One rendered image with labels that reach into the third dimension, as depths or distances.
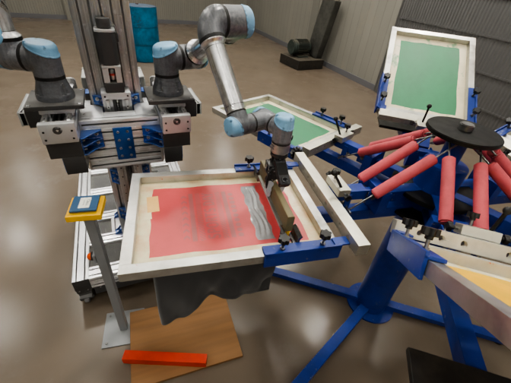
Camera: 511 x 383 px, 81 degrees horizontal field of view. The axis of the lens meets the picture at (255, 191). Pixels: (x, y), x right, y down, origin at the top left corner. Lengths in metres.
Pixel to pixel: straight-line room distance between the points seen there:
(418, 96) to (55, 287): 2.74
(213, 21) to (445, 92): 1.74
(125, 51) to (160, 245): 1.00
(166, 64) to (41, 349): 1.68
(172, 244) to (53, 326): 1.26
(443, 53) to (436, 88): 0.34
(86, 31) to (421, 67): 2.11
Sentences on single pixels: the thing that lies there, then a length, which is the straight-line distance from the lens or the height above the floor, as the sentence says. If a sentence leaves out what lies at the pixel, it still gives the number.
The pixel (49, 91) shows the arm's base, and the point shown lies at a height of 1.31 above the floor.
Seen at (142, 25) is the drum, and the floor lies 0.71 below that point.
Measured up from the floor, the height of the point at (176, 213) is 0.96.
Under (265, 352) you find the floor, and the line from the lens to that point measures 2.00.
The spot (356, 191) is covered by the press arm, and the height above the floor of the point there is 1.04.
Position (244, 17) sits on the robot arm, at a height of 1.65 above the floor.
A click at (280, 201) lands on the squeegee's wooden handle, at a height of 1.08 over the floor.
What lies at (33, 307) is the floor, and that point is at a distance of 2.42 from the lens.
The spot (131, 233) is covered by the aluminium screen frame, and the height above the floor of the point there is 0.99.
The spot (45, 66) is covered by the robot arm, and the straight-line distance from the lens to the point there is 1.58.
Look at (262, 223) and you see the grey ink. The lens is 1.25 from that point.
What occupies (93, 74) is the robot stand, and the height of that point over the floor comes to 1.31.
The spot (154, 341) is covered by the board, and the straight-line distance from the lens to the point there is 2.03.
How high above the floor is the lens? 1.80
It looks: 36 degrees down
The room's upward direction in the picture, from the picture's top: 7 degrees clockwise
